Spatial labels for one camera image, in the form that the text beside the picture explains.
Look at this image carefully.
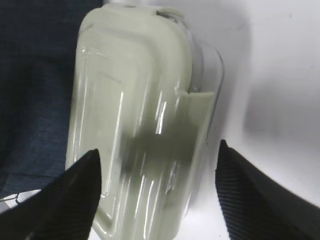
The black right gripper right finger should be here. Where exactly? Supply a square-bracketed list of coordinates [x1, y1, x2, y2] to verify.
[215, 139, 320, 240]

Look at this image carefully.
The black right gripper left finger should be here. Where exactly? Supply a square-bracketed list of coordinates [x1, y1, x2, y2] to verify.
[0, 149, 102, 240]

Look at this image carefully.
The green lidded glass container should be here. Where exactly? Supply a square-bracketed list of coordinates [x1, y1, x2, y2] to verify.
[65, 1, 224, 240]

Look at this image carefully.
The navy blue lunch bag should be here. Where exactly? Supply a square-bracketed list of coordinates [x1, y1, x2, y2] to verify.
[0, 0, 103, 197]

